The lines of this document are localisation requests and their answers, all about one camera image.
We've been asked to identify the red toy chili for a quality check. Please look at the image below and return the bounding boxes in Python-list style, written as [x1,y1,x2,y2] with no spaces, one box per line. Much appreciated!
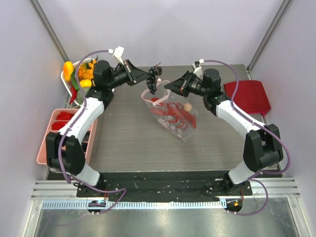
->
[69,86,78,105]

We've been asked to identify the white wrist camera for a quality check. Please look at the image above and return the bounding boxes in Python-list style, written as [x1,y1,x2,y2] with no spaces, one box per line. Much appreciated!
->
[108,46,124,65]
[192,59,204,77]

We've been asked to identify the red folded cloth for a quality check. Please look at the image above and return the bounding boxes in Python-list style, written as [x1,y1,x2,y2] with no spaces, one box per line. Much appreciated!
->
[233,80,271,117]

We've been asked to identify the yellow toy lemon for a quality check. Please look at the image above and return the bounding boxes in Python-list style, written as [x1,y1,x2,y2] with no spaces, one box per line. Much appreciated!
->
[79,79,92,88]

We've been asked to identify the black toy grapes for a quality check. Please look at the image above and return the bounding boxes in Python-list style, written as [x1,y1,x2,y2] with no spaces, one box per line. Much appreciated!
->
[146,63,162,95]

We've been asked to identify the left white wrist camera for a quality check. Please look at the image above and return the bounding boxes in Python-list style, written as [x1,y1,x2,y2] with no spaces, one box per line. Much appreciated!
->
[108,46,124,65]

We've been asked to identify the yellow orange toy pepper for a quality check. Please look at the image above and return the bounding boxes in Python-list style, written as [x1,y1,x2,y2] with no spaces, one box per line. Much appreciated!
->
[63,61,74,81]

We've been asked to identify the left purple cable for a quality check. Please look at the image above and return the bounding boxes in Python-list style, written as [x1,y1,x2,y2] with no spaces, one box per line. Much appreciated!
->
[58,49,127,214]

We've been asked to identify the red felt pieces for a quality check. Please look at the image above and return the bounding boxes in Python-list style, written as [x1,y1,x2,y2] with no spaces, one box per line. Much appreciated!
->
[51,111,74,130]

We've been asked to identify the white plastic basket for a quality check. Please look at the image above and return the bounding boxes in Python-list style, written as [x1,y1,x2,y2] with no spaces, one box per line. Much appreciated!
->
[61,58,98,108]

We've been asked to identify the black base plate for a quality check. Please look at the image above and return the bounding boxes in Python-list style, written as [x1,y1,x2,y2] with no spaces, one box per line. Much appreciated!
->
[46,170,283,203]

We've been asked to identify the green toy pumpkin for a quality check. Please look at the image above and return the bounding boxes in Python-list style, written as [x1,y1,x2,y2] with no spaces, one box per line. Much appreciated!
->
[75,87,90,105]

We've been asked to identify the beige toy garlic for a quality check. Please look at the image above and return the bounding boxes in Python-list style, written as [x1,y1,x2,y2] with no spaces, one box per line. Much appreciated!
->
[183,103,192,112]

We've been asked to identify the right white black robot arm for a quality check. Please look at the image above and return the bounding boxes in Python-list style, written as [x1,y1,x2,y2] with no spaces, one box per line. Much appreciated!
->
[165,69,283,195]

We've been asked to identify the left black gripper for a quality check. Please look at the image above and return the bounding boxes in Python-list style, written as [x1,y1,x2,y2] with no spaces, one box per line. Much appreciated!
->
[107,60,152,90]

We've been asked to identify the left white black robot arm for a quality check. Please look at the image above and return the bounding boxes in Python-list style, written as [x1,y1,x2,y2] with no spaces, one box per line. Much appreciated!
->
[45,60,153,197]

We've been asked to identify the clear zip top bag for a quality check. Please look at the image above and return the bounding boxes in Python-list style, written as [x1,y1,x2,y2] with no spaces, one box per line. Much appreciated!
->
[141,79,199,142]

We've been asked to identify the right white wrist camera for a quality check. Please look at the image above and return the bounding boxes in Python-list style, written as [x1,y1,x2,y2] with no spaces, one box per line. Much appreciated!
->
[192,59,204,77]

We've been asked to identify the pink compartment tray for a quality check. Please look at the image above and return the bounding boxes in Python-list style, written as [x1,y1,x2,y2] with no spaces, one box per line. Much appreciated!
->
[36,108,99,165]

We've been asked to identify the green toy chili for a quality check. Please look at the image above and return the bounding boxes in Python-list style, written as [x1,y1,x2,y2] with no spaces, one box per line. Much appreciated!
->
[71,70,79,91]

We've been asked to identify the red plastic lobster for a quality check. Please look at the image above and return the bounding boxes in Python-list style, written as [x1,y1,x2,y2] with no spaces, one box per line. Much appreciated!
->
[150,100,197,130]

